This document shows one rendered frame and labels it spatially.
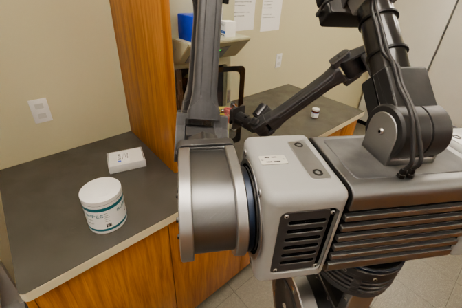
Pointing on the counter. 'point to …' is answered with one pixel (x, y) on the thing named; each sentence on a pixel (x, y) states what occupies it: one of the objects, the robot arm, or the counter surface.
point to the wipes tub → (103, 205)
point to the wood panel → (145, 51)
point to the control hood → (181, 49)
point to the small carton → (227, 28)
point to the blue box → (185, 25)
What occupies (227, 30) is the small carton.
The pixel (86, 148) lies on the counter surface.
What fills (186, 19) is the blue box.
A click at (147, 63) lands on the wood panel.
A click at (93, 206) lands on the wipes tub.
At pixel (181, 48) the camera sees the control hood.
